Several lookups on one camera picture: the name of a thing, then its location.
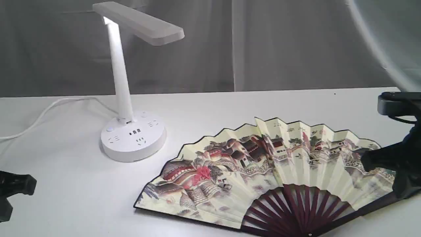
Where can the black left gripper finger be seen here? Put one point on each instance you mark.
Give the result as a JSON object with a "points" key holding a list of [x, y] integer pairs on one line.
{"points": [[12, 184], [5, 210]]}

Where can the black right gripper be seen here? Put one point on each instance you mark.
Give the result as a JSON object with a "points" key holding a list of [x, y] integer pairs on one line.
{"points": [[404, 158]]}

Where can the painted folding paper fan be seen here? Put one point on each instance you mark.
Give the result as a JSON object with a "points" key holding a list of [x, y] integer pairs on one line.
{"points": [[271, 179]]}

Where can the white desk lamp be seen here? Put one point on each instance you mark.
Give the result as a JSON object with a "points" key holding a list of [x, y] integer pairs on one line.
{"points": [[132, 135]]}

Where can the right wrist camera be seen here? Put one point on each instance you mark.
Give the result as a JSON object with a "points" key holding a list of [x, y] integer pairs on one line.
{"points": [[399, 104]]}

